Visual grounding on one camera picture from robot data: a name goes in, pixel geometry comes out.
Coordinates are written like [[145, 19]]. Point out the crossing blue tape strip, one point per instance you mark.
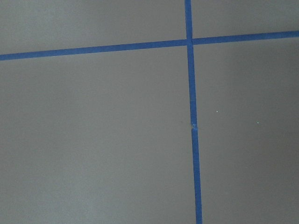
[[150, 45]]

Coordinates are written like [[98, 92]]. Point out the long blue tape strip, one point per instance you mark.
[[193, 111]]

